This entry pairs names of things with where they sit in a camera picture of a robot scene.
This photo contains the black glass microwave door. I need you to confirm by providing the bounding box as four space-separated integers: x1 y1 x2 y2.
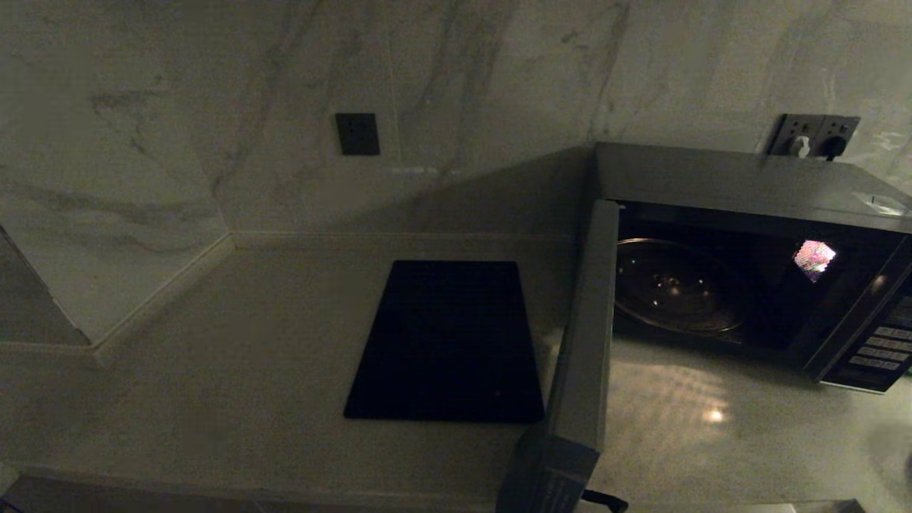
497 199 629 513

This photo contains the dark grey wall socket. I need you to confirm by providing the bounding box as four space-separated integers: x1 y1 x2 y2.
336 113 380 156
769 114 820 157
817 116 861 159

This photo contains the silver microwave oven housing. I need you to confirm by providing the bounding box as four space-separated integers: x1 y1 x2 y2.
588 142 912 394

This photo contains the white cabinet door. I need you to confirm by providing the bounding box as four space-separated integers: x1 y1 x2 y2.
0 474 86 513

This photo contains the black glass induction cooktop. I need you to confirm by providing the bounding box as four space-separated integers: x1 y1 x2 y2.
343 261 546 424

